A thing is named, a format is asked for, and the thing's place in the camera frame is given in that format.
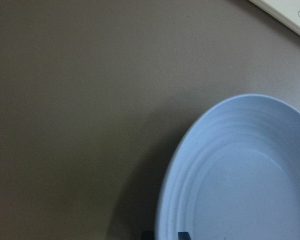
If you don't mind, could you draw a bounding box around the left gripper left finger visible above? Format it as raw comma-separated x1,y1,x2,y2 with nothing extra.
141,230,155,240

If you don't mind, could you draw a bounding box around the blue plate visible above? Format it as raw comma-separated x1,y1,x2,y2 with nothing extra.
154,94,300,240

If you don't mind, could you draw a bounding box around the cream rabbit tray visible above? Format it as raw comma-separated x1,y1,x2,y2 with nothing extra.
250,0,300,36

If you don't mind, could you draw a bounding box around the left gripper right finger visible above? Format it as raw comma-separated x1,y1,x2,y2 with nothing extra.
178,231,191,240

